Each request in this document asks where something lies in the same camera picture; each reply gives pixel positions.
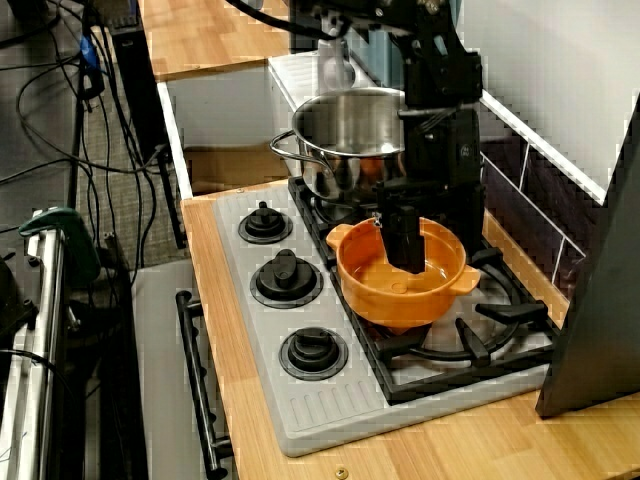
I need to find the black tiled backsplash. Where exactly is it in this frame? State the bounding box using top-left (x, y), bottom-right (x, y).
top-left (479, 89), bottom-right (609, 301)

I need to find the wooden countertop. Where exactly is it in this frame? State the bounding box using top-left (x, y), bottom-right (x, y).
top-left (179, 164), bottom-right (640, 480)

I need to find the grey faucet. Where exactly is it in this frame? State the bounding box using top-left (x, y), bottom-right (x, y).
top-left (315, 37), bottom-right (357, 94)

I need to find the white sink basin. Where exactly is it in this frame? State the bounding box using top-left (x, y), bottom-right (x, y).
top-left (157, 49), bottom-right (351, 201)

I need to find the black oven door handle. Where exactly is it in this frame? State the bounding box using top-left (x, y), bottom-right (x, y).
top-left (174, 289), bottom-right (235, 475)

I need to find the silver aluminium frame rail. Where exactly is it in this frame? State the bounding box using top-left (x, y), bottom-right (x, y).
top-left (0, 214), bottom-right (69, 480)

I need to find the orange plastic pot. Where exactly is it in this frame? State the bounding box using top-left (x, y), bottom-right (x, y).
top-left (325, 215), bottom-right (482, 329)

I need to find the grey stove top panel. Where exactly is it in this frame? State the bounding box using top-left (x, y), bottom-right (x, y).
top-left (212, 187), bottom-right (561, 459)

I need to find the black pole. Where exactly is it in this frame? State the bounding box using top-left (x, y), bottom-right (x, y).
top-left (67, 59), bottom-right (109, 209)

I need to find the teal board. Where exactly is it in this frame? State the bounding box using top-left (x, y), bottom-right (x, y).
top-left (349, 24), bottom-right (409, 91)

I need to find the stainless steel pot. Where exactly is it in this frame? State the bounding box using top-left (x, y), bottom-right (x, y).
top-left (269, 87), bottom-right (409, 207)

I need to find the black upright box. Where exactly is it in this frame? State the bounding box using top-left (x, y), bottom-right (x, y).
top-left (107, 19), bottom-right (171, 166)

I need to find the black burner grate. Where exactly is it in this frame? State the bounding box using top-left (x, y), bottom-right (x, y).
top-left (329, 234), bottom-right (564, 406)
top-left (287, 172), bottom-right (496, 251)

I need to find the black equipment stand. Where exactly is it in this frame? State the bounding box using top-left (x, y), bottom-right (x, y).
top-left (0, 252), bottom-right (40, 341)

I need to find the blue connector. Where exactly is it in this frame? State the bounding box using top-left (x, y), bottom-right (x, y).
top-left (78, 34), bottom-right (97, 69)

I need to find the white oven door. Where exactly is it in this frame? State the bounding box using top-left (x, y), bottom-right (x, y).
top-left (132, 259), bottom-right (231, 480)

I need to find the black leaning panel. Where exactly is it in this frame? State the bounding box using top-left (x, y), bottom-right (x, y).
top-left (534, 94), bottom-right (640, 419)

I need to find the wooden table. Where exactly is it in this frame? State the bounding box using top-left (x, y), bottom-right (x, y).
top-left (139, 0), bottom-right (301, 84)

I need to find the black stove knob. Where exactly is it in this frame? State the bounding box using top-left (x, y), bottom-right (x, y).
top-left (278, 325), bottom-right (350, 383)
top-left (248, 247), bottom-right (326, 310)
top-left (237, 199), bottom-right (295, 246)

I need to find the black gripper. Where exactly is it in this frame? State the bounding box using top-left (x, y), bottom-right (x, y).
top-left (374, 102), bottom-right (487, 275)

